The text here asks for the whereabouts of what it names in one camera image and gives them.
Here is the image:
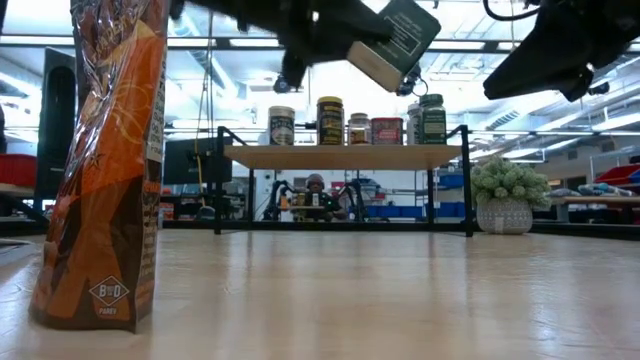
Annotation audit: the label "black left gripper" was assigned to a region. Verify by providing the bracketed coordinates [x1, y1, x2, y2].
[168, 0, 396, 92]

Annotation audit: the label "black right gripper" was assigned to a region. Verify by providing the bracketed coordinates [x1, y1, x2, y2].
[482, 0, 640, 103]

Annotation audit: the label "dark green rectangular tin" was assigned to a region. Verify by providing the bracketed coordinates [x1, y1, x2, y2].
[346, 0, 443, 94]

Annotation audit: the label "yellow-lid seasoning can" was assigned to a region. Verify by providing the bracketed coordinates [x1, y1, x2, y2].
[316, 95, 346, 147]

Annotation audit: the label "small glass spice jar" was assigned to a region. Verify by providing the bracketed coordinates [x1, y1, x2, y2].
[347, 112, 373, 147]

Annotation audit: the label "red-lid square spice tin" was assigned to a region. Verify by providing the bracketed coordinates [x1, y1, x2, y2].
[370, 116, 405, 147]

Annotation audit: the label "green-lid spice jar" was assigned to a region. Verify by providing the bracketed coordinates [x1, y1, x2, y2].
[418, 93, 448, 147]

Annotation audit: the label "beige-lid cylinder container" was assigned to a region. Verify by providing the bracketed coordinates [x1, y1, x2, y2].
[267, 105, 297, 147]

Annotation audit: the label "wooden shelf riser black legs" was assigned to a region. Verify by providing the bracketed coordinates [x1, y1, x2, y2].
[213, 124, 475, 239]

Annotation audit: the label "small potted succulent plant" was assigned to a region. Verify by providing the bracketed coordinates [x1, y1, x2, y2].
[470, 155, 553, 236]

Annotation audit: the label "red storage bin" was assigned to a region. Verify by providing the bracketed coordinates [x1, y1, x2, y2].
[0, 153, 39, 189]
[593, 163, 640, 187]

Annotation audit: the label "wooden background table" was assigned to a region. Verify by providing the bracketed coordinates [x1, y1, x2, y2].
[548, 194, 640, 225]

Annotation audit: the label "person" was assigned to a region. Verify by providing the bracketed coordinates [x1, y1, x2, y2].
[302, 172, 348, 223]

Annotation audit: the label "black monitor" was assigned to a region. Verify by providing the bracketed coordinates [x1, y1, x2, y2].
[163, 136, 234, 186]

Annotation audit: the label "tall black panel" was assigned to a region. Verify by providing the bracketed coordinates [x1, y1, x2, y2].
[35, 46, 78, 201]

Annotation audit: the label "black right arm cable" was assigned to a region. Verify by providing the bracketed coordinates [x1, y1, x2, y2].
[481, 0, 544, 23]

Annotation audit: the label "black overhead camera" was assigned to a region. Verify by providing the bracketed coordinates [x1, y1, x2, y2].
[396, 63, 430, 98]

